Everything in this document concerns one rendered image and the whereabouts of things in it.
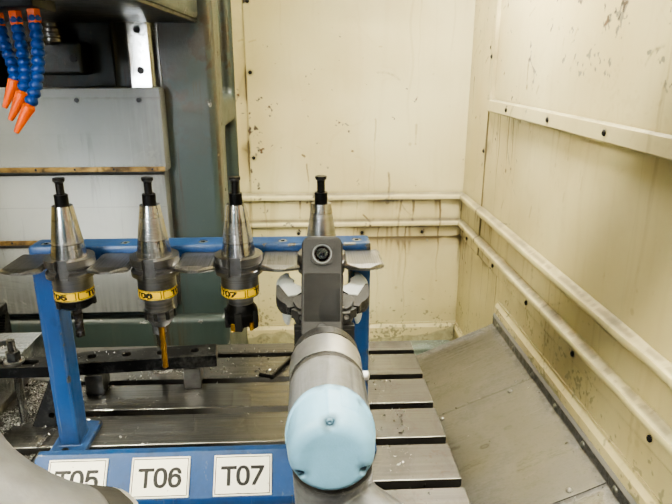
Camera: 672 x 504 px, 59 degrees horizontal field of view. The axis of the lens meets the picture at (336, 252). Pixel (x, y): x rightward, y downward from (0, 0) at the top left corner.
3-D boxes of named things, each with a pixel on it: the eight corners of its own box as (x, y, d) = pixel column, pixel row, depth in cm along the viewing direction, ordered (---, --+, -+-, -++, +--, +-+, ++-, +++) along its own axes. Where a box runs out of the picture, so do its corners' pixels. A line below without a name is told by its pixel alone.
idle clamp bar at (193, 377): (218, 387, 109) (216, 355, 107) (69, 396, 105) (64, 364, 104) (219, 373, 113) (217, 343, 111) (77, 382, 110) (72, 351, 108)
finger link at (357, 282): (357, 306, 84) (333, 334, 76) (358, 267, 82) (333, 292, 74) (378, 309, 83) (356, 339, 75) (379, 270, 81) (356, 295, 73)
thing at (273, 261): (300, 273, 76) (299, 267, 76) (258, 274, 76) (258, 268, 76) (300, 256, 83) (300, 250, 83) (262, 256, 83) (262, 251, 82)
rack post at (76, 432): (81, 463, 88) (52, 274, 79) (44, 464, 88) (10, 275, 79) (103, 424, 97) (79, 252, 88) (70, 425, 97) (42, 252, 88)
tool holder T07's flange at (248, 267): (266, 264, 82) (265, 246, 81) (258, 279, 76) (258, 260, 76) (221, 263, 82) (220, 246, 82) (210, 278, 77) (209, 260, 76)
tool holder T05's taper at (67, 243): (92, 250, 80) (86, 201, 78) (79, 261, 76) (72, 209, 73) (59, 250, 80) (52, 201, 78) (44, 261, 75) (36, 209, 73)
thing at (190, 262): (213, 274, 76) (213, 268, 75) (171, 275, 75) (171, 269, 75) (221, 257, 82) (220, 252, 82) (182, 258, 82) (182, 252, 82)
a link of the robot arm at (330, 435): (287, 505, 50) (280, 420, 47) (290, 425, 60) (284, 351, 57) (380, 499, 50) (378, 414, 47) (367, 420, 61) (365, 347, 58)
